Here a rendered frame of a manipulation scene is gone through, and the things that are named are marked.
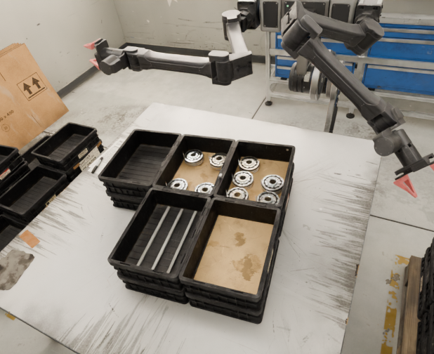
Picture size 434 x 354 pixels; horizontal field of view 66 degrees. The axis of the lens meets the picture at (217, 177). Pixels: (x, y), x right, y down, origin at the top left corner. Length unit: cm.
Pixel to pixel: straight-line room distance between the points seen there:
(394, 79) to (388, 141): 225
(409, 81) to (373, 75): 28
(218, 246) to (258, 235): 17
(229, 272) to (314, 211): 57
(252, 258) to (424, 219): 164
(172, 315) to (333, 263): 70
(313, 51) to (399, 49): 214
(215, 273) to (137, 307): 36
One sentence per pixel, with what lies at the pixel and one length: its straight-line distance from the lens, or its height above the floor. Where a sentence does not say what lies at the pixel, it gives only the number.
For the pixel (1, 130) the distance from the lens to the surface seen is 400.
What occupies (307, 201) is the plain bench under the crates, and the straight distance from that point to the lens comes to 173.
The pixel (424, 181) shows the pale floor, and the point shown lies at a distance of 301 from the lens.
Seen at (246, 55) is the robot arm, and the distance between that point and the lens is 121.
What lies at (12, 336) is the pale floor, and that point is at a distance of 263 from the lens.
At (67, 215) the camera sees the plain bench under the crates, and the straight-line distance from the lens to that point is 197.
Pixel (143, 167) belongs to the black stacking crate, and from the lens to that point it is 184.
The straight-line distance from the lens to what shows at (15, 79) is 412.
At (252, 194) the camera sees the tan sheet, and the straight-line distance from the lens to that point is 157.
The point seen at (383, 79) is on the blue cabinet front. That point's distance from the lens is 331.
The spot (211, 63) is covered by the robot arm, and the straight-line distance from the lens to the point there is 120.
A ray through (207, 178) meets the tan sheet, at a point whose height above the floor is 83.
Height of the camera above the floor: 200
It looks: 44 degrees down
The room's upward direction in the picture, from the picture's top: 9 degrees counter-clockwise
